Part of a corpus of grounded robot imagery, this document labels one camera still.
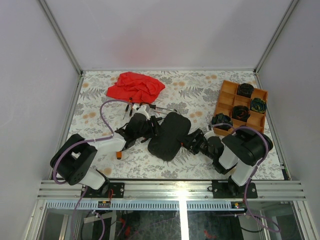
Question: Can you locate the red crumpled cloth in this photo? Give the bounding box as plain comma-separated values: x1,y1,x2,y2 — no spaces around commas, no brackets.
106,71,166,104

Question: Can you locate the small orange black screwdriver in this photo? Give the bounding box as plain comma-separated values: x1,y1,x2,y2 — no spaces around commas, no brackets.
122,97,133,120

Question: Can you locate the dark floral rolled cloth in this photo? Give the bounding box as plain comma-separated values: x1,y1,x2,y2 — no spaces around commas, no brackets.
211,112,233,131

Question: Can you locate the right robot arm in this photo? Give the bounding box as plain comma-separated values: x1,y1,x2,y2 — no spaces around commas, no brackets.
178,125,273,198

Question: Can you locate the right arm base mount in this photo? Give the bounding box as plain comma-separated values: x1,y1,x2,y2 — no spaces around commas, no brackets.
211,180,258,199

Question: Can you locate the black orange rolled cloth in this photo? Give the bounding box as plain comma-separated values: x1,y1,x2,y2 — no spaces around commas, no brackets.
231,105,251,122

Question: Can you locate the blue green rolled cloth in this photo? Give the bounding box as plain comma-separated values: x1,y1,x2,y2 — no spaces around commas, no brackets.
250,97,267,114

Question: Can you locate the black plastic tool case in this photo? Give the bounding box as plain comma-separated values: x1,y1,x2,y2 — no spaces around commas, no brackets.
147,112,191,162

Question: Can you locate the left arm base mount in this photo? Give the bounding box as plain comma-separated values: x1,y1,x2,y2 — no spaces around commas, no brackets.
84,182,125,200

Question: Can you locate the dark rolled cloth top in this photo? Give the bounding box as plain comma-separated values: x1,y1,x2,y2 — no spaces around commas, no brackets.
237,83,254,98

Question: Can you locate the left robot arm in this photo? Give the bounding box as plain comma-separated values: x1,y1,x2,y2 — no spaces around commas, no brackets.
50,113,161,198

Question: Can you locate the aluminium front rail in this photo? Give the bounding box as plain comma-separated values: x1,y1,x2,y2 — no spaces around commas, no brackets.
37,179,307,201

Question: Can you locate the orange handled tool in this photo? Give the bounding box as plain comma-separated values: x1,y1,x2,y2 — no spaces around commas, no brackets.
116,151,123,160

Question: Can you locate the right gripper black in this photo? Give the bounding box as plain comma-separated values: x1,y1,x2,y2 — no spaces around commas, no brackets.
176,128,216,161

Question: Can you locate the wooden compartment tray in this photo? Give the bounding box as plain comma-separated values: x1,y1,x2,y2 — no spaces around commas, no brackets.
211,80,268,136

